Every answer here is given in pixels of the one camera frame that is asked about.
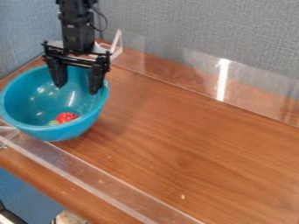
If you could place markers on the red toy strawberry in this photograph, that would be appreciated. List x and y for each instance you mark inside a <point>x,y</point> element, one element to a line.
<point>63,118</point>

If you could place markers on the dark object bottom left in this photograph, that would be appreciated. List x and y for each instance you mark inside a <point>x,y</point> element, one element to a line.
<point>8,217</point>

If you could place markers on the blue plastic bowl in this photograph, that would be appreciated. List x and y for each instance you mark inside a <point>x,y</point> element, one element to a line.
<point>31,101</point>

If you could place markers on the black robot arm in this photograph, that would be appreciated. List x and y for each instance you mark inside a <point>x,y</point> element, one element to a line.
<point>79,6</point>

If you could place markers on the clear acrylic barrier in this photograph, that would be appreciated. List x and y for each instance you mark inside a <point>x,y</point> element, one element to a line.
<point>257,90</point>
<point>118,193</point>

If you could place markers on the clear acrylic corner bracket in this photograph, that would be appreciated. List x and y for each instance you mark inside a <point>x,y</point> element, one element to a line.
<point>115,47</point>

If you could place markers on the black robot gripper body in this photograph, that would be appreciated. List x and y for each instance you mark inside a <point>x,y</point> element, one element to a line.
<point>77,49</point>

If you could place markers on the clear acrylic back barrier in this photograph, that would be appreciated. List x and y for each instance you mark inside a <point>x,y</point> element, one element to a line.
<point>257,90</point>

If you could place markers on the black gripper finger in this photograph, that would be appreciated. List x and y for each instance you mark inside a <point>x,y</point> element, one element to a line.
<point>97,79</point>
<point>59,72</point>

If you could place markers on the clear acrylic front barrier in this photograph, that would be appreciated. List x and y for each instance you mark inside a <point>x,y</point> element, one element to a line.
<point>118,193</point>

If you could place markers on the pale object under table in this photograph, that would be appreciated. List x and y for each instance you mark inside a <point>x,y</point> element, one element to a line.
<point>69,217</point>

